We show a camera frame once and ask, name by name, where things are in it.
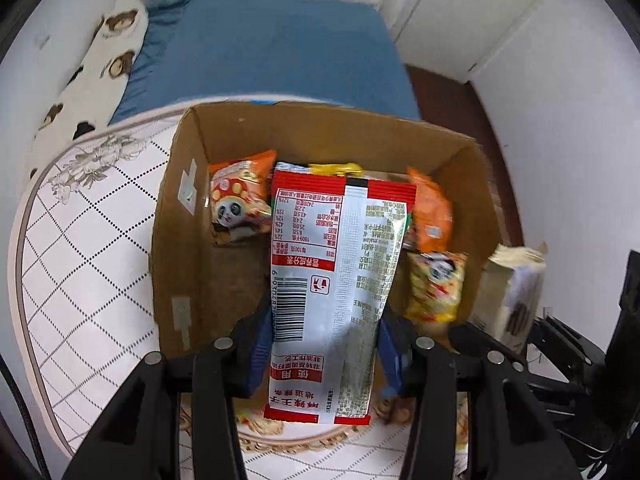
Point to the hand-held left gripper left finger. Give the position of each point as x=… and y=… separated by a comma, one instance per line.
x=261, y=355

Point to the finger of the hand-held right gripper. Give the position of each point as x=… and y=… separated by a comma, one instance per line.
x=475, y=340
x=565, y=337

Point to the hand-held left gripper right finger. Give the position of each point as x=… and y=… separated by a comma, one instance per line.
x=395, y=360

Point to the white chocolate stick packet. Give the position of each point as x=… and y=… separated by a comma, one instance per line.
x=510, y=290

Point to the yellow panda snack packet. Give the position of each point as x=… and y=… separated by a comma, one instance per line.
x=435, y=285

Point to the cardboard box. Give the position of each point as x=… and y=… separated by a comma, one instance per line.
x=225, y=285

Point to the red and white snack packet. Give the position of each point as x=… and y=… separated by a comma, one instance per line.
x=320, y=260

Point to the plain orange snack packet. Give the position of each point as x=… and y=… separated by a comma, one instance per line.
x=431, y=210

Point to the orange panda snack packet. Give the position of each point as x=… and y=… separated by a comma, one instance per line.
x=240, y=200

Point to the yellow and black snack packet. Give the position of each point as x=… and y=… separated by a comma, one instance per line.
x=330, y=168

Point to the white door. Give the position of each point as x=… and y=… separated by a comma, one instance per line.
x=475, y=15

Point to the bear print pillow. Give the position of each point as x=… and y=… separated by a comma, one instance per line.
x=105, y=60

